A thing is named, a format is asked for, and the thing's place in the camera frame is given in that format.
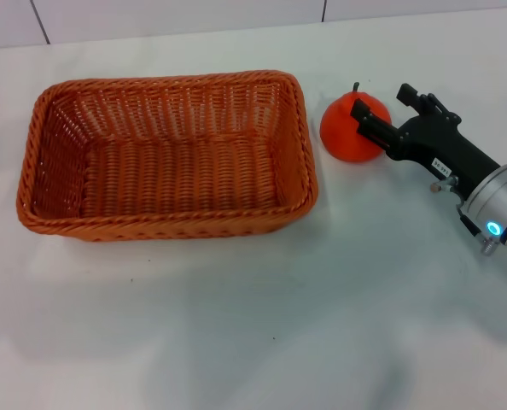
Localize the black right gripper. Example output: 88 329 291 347
348 82 503 201

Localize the orange toy fruit with stem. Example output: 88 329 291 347
319 81 393 164

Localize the orange woven plastic basket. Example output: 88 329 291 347
15 69 319 243

